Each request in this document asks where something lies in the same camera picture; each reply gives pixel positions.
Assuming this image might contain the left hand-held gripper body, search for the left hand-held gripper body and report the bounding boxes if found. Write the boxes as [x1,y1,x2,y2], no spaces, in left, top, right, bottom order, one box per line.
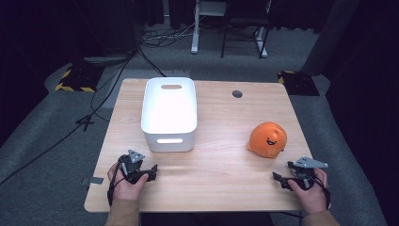
[118,149,153,185]

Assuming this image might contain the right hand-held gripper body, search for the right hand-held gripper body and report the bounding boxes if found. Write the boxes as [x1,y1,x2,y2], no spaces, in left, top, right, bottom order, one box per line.
[286,155,329,191]

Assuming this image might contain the person's left hand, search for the person's left hand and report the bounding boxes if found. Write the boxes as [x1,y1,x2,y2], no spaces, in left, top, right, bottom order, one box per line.
[106,163,150,202]

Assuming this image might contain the person's right hand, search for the person's right hand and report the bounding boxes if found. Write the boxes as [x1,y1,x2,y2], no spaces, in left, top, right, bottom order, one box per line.
[287,168,329,216]

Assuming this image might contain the orange smiling plush toy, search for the orange smiling plush toy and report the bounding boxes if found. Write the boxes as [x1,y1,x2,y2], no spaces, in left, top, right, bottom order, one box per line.
[247,121,288,159]

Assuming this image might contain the grey tape strip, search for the grey tape strip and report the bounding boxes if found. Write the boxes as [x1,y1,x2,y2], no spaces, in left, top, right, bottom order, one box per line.
[81,176,104,186]

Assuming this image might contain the white plastic bin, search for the white plastic bin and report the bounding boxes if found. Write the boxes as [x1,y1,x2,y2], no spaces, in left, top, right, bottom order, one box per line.
[140,76,199,153]

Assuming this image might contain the black yellow striped stand base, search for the black yellow striped stand base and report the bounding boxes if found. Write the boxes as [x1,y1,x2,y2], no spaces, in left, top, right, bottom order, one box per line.
[54,63,105,94]
[277,70,321,97]

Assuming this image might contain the white desk leg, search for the white desk leg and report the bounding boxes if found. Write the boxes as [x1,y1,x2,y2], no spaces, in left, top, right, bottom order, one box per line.
[254,25,269,59]
[190,0,202,56]

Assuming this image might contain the grey slanted pole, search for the grey slanted pole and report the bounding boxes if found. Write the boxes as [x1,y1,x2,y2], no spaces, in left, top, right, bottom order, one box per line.
[301,0,362,77]

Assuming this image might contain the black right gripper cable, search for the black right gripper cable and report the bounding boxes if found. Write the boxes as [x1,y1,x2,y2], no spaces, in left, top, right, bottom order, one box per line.
[309,172,332,211]

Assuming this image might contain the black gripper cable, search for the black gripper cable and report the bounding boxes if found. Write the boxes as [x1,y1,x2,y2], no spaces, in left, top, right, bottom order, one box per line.
[106,154,130,208]
[309,172,332,211]

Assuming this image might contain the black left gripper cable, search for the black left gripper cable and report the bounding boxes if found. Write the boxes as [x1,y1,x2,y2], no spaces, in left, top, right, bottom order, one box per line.
[106,154,130,208]

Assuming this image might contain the long black floor cable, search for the long black floor cable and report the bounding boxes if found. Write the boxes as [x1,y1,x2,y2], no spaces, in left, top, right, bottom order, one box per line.
[0,46,139,186]

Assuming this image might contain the bundle of floor cables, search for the bundle of floor cables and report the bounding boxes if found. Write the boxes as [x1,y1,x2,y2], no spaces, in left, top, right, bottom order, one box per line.
[139,15,208,50]

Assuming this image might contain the black metal chair frame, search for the black metal chair frame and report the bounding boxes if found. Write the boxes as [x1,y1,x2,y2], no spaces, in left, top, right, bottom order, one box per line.
[220,0,273,60]

